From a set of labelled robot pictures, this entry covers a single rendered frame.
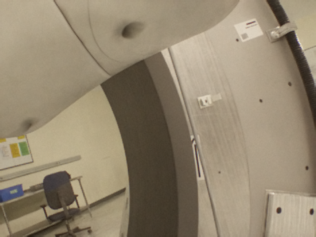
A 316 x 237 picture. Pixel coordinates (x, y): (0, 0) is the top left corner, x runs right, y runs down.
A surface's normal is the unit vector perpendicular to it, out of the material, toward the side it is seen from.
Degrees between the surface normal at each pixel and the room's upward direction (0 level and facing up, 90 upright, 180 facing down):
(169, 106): 90
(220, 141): 90
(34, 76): 134
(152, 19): 147
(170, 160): 80
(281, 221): 90
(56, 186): 98
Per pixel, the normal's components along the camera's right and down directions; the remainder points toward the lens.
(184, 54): 0.32, -0.18
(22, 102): 0.43, 0.63
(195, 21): 0.34, 0.87
